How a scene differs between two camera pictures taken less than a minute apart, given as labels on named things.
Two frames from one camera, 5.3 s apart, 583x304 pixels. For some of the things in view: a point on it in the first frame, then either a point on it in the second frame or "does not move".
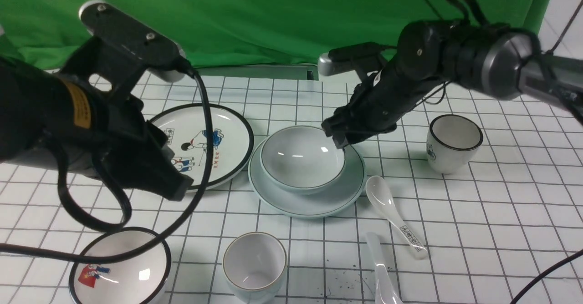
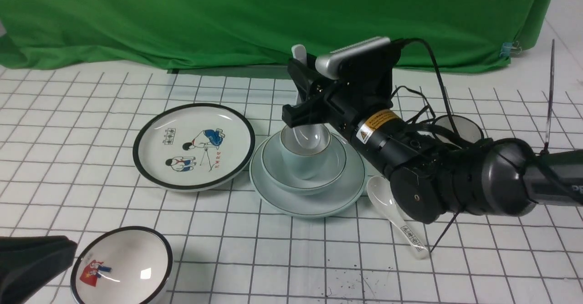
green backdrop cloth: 222,22 does not move
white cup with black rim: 452,140 does not move
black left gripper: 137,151 to 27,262
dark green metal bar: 310,72 does not move
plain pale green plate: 341,195 does not move
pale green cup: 254,265 to 305,149
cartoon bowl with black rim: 139,279 does not move
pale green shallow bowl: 301,159 does not move
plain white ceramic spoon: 386,291 to 309,136
